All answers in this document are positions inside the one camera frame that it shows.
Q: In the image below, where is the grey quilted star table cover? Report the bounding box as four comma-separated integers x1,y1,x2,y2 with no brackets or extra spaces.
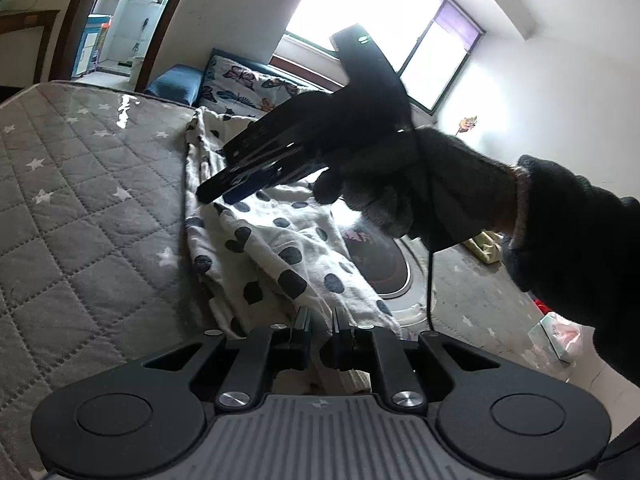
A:
1,82,561,479

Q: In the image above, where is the butterfly print cushion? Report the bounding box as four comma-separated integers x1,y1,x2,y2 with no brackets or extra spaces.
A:
198,54,318,118

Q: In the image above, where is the dark wooden console table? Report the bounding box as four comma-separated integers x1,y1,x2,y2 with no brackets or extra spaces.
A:
1,10,58,88

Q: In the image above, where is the tissue pack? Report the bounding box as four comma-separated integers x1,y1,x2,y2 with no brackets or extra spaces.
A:
528,312,584,365

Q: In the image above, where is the blue sofa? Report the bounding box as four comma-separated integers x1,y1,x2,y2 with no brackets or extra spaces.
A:
143,48,284,106

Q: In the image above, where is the black gloved right hand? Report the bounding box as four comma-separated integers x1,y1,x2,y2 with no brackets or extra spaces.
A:
314,127,518,252

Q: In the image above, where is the colourful pinwheel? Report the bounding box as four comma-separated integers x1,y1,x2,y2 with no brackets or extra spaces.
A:
457,116,477,134

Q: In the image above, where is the black cable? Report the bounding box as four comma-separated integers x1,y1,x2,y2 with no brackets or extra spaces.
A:
422,123,437,334

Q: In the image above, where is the yellow folded cloth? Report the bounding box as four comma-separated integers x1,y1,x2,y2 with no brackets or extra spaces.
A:
462,231,502,266

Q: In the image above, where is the white navy polka dot garment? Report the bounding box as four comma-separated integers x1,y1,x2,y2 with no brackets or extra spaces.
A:
184,107,401,394

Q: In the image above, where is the black round induction cooktop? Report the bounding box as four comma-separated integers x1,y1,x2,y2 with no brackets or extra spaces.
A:
338,219,412,299

